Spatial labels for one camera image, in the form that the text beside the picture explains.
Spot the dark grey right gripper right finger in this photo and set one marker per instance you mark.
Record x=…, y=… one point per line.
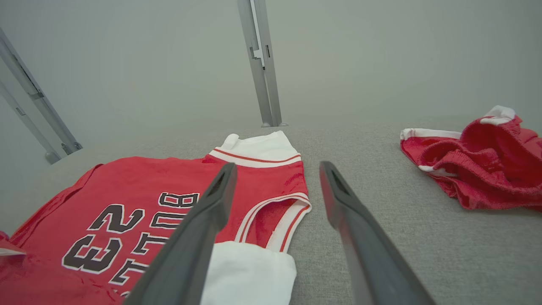
x=372, y=258

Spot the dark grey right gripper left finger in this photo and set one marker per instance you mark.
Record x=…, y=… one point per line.
x=186, y=250

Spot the red basketball jersey white sleeves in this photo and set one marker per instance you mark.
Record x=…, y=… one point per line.
x=127, y=182

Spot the red shorts white trim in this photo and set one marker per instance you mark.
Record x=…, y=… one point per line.
x=487, y=169

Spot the straight grey metal frame post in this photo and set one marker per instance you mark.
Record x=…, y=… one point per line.
x=264, y=84

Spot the slanted grey metal frame strut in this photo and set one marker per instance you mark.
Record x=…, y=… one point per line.
x=42, y=106

